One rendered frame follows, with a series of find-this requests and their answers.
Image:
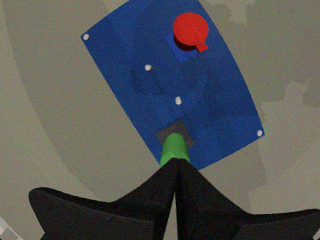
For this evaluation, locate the blue circuit board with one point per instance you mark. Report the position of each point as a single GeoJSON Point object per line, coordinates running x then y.
{"type": "Point", "coordinates": [176, 79]}

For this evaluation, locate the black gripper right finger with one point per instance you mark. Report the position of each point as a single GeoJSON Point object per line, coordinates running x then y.
{"type": "Point", "coordinates": [203, 213]}

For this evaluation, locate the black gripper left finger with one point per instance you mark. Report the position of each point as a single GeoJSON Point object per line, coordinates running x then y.
{"type": "Point", "coordinates": [141, 215]}

